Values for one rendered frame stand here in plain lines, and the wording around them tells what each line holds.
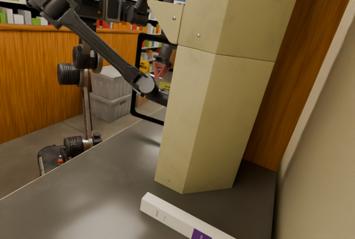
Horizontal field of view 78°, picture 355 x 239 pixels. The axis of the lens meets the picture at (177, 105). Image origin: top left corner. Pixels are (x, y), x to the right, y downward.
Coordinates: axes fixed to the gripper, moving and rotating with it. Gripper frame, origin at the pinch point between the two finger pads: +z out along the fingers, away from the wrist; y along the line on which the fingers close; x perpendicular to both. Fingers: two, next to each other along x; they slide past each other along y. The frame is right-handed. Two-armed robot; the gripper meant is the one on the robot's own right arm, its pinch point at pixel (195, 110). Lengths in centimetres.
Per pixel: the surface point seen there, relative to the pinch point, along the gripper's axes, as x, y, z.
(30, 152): 130, 51, -157
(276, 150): 11.9, 19.9, 34.1
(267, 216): 21.5, -9.0, 34.8
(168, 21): -27.8, -14.7, -11.2
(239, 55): -24.4, -10.8, 9.1
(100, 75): 68, 146, -159
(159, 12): -29.4, -14.6, -14.4
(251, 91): -14.8, -5.6, 15.7
